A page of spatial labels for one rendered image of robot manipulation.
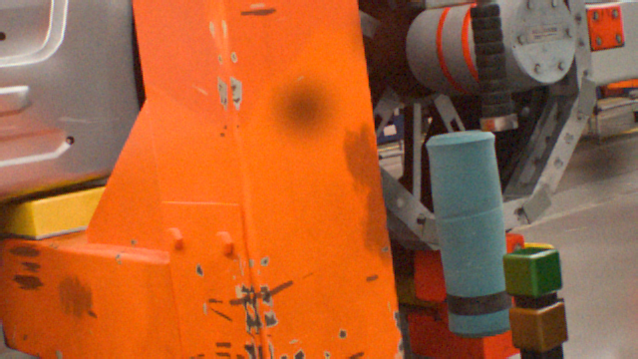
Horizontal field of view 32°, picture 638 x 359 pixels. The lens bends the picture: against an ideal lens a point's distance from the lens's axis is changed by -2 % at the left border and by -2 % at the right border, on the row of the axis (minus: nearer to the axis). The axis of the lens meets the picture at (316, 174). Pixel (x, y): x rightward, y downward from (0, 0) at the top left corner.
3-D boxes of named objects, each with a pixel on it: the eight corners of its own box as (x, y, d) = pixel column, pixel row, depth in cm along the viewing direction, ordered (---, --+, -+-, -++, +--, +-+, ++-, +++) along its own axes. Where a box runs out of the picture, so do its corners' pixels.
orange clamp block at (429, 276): (413, 236, 160) (412, 299, 160) (451, 239, 154) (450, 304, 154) (448, 235, 165) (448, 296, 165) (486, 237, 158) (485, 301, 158)
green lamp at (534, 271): (532, 286, 105) (528, 244, 104) (565, 289, 101) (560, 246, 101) (503, 296, 102) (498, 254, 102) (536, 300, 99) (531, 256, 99)
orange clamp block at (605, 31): (554, 56, 179) (589, 51, 184) (592, 52, 173) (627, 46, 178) (549, 13, 178) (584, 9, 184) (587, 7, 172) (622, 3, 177)
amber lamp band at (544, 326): (538, 338, 105) (534, 296, 105) (571, 342, 102) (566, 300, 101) (509, 349, 103) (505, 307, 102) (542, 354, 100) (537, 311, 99)
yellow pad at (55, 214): (87, 217, 161) (81, 183, 161) (131, 220, 150) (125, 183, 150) (-3, 235, 153) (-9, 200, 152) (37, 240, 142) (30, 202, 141)
